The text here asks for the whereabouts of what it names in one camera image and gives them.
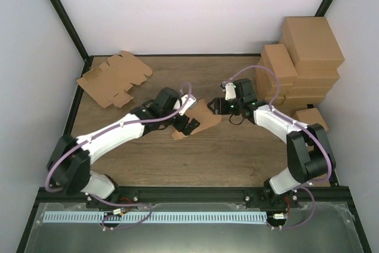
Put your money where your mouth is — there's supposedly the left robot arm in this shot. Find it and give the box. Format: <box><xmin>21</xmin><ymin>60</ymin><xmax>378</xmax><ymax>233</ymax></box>
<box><xmin>44</xmin><ymin>87</ymin><xmax>200</xmax><ymax>208</ymax></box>

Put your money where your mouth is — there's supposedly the medium folded box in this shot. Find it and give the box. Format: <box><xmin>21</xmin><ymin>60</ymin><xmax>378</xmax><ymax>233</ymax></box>
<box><xmin>255</xmin><ymin>68</ymin><xmax>293</xmax><ymax>97</ymax></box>
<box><xmin>264</xmin><ymin>92</ymin><xmax>284</xmax><ymax>105</ymax></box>
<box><xmin>261</xmin><ymin>44</ymin><xmax>298</xmax><ymax>85</ymax></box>

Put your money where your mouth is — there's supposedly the black aluminium frame rail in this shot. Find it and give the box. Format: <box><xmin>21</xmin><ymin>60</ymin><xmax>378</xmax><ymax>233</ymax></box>
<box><xmin>35</xmin><ymin>186</ymin><xmax>352</xmax><ymax>203</ymax></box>

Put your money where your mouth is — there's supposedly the large folded box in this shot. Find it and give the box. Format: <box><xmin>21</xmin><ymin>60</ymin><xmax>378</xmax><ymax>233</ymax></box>
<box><xmin>286</xmin><ymin>86</ymin><xmax>332</xmax><ymax>97</ymax></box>
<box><xmin>282</xmin><ymin>95</ymin><xmax>325</xmax><ymax>105</ymax></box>
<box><xmin>280</xmin><ymin>17</ymin><xmax>345</xmax><ymax>73</ymax></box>
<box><xmin>293</xmin><ymin>69</ymin><xmax>340</xmax><ymax>87</ymax></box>

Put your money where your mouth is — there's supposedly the medium top folded box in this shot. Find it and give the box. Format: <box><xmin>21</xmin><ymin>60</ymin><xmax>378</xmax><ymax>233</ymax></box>
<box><xmin>261</xmin><ymin>44</ymin><xmax>298</xmax><ymax>85</ymax></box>

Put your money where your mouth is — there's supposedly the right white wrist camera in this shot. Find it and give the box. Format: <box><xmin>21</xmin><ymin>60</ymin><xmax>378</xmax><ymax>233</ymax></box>
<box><xmin>221</xmin><ymin>82</ymin><xmax>236</xmax><ymax>101</ymax></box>

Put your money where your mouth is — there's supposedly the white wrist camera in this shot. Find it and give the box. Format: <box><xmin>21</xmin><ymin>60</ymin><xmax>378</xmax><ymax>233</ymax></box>
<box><xmin>221</xmin><ymin>82</ymin><xmax>236</xmax><ymax>101</ymax></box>
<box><xmin>174</xmin><ymin>94</ymin><xmax>197</xmax><ymax>116</ymax></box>

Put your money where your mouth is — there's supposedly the large bottom folded box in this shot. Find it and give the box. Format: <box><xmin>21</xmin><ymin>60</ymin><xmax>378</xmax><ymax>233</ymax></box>
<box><xmin>282</xmin><ymin>95</ymin><xmax>325</xmax><ymax>105</ymax></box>

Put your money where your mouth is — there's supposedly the light blue slotted cable duct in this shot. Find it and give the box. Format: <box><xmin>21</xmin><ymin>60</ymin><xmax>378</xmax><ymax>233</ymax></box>
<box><xmin>43</xmin><ymin>211</ymin><xmax>267</xmax><ymax>225</ymax></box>

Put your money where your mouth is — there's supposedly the large top folded box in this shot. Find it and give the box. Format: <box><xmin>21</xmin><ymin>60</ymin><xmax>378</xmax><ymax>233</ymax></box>
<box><xmin>280</xmin><ymin>17</ymin><xmax>345</xmax><ymax>73</ymax></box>

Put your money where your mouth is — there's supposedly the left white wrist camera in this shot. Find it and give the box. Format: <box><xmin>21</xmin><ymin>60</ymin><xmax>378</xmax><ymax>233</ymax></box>
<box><xmin>174</xmin><ymin>94</ymin><xmax>197</xmax><ymax>116</ymax></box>

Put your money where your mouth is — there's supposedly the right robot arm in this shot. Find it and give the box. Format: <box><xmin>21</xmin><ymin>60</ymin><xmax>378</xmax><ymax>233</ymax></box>
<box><xmin>207</xmin><ymin>79</ymin><xmax>336</xmax><ymax>207</ymax></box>

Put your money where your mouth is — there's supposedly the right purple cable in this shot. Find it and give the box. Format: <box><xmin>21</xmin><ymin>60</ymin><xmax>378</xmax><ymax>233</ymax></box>
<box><xmin>224</xmin><ymin>65</ymin><xmax>332</xmax><ymax>230</ymax></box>

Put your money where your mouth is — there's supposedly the small folded box right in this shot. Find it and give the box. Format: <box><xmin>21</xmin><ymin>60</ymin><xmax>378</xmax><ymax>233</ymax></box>
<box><xmin>293</xmin><ymin>108</ymin><xmax>329</xmax><ymax>132</ymax></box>

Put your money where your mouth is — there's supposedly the medium lower folded box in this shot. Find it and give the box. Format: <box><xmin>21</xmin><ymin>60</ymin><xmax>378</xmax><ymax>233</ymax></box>
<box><xmin>255</xmin><ymin>68</ymin><xmax>293</xmax><ymax>97</ymax></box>

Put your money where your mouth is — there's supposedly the cardboard box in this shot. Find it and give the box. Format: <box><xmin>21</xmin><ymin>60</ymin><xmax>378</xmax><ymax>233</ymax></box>
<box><xmin>185</xmin><ymin>99</ymin><xmax>222</xmax><ymax>135</ymax></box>

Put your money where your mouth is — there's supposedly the medium bottom folded box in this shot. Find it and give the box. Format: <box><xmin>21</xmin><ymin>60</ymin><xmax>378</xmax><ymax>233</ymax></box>
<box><xmin>264</xmin><ymin>92</ymin><xmax>284</xmax><ymax>105</ymax></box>

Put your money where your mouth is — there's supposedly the stack of cardboard blanks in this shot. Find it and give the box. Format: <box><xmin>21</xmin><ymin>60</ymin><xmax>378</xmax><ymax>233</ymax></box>
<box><xmin>77</xmin><ymin>50</ymin><xmax>153</xmax><ymax>108</ymax></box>

